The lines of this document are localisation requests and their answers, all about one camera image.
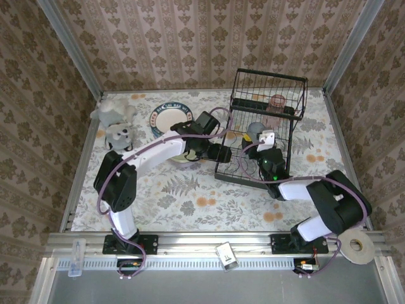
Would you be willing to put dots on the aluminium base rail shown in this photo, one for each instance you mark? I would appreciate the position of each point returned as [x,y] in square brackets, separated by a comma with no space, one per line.
[190,242]

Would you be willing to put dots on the small electronics board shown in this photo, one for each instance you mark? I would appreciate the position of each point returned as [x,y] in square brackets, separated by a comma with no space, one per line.
[129,265]
[307,267]

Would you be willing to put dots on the green rimmed lettered plate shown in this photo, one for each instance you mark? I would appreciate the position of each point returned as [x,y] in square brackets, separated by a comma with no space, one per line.
[171,118]

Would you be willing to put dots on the white label tag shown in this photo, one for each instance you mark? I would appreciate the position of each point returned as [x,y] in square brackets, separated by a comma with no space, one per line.
[227,258]

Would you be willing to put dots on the floral tablecloth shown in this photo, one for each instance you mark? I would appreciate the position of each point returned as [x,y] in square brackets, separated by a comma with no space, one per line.
[190,215]

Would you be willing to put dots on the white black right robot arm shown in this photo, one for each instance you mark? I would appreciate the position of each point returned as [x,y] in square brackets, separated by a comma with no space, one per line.
[335,202]

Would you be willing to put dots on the fluffy grey white plush toy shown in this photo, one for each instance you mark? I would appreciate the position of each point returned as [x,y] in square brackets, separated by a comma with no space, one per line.
[114,109]

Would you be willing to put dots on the aluminium table side rail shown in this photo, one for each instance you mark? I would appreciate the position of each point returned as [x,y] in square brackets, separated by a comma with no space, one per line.
[83,152]
[346,158]

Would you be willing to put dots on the aluminium frame post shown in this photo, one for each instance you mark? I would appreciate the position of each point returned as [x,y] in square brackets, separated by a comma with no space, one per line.
[349,47]
[73,47]

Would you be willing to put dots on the pale green bowl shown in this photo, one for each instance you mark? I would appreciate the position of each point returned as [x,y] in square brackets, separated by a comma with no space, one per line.
[180,159]

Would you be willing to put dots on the clear plastic tube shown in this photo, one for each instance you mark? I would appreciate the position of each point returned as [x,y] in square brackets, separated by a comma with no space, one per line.
[76,259]

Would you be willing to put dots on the husky plush toy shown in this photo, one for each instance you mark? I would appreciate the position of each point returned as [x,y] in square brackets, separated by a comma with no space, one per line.
[118,136]

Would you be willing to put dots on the grey blue cup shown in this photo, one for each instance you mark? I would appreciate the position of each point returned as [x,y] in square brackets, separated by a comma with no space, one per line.
[254,130]

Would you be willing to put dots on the pink translucent cup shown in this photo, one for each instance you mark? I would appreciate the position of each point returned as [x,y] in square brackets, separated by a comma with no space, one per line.
[275,104]

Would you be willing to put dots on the white tape roll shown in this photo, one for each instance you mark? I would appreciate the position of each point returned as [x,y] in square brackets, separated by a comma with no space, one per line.
[367,250]

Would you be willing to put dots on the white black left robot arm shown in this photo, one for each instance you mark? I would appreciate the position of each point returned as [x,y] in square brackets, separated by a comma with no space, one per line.
[152,155]

